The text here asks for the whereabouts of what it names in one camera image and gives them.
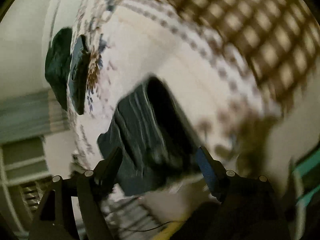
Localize brown checkered bed sheet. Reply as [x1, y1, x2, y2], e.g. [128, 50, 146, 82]
[86, 0, 320, 116]

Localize folded teal blue garment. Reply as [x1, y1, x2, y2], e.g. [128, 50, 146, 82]
[68, 35, 91, 115]

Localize plaid grey green curtain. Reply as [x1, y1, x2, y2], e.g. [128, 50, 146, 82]
[1, 89, 69, 145]

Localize dark blue denim jeans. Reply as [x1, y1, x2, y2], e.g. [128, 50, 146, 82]
[97, 76, 200, 196]

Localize floral white bed blanket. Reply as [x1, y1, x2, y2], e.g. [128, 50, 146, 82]
[66, 0, 283, 205]

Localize dark green garment pile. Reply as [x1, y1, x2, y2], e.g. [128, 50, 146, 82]
[44, 28, 72, 111]

